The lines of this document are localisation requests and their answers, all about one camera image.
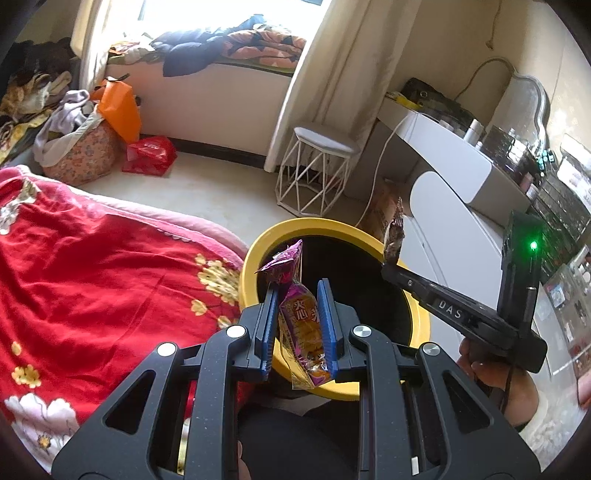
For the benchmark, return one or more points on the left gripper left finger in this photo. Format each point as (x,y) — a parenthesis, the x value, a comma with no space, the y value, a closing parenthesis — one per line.
(135,432)

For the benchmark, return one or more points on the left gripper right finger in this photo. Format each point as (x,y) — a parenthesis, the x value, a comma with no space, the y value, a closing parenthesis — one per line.
(421,417)

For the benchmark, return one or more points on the purple snack wrapper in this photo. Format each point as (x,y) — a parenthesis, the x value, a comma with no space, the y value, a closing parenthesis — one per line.
(300,330)

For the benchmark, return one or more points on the brown snack wrapper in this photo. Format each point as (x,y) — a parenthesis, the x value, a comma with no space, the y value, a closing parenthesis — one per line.
(395,235)

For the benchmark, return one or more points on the yellow rimmed black trash bin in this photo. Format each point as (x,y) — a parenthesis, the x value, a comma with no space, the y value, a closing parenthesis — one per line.
(352,262)

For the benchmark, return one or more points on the person's right hand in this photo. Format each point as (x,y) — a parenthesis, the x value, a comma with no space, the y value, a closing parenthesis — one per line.
(523,400)

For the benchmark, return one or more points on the person's left hand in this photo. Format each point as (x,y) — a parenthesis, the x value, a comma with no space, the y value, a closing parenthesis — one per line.
(243,470)

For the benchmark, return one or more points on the red can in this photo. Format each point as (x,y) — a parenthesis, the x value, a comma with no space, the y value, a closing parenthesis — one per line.
(181,459)

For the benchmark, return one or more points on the white petal shaped chair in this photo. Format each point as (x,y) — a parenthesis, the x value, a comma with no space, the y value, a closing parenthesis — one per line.
(449,244)

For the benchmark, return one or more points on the white vanity desk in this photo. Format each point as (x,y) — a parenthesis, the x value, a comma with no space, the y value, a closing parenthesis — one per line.
(475,179)

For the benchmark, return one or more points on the red floral blanket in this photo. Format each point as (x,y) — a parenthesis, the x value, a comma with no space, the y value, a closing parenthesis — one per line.
(89,286)

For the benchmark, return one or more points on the red plastic bag on floor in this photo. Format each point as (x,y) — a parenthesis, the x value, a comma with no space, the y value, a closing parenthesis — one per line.
(151,156)

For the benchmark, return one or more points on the floral fabric basket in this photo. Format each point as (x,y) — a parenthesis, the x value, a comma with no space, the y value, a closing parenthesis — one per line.
(92,157)

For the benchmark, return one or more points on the cream curtain right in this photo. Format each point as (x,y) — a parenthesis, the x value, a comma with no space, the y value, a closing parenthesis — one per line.
(345,70)

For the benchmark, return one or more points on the cream curtain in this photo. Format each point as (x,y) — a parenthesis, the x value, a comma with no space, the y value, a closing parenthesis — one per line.
(345,70)
(100,24)

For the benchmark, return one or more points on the grey white garment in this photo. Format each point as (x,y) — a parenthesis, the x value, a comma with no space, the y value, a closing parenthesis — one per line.
(75,117)

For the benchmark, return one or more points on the orange shopping bag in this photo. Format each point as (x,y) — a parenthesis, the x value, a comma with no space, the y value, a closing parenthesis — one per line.
(116,104)

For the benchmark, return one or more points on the orange patterned quilt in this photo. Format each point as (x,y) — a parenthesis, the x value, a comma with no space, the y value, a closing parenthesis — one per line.
(264,47)

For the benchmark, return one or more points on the pile of clothes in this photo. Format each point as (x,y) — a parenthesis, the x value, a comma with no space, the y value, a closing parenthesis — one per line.
(34,79)

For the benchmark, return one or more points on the dark jacket on sill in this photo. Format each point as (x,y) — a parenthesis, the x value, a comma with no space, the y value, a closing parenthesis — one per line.
(187,52)

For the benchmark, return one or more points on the cream curtain left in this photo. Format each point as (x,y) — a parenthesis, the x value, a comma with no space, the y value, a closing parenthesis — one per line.
(100,24)

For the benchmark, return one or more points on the white wire frame stool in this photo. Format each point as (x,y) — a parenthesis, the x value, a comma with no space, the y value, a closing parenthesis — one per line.
(315,170)

